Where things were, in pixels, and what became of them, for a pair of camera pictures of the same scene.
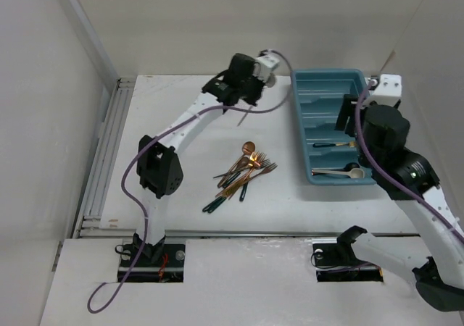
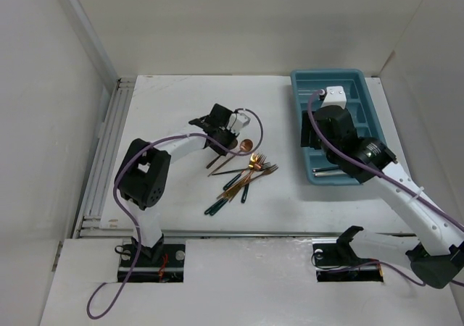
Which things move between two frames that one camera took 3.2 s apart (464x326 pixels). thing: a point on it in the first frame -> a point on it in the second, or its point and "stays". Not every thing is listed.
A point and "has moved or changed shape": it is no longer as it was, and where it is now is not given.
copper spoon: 248,148 -> 246,146
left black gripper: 261,84 -> 233,138
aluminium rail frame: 89,226 stays
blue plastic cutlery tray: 319,94 stays
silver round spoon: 271,80 -> 330,174
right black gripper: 348,109 -> 307,125
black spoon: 348,167 has moved or changed shape
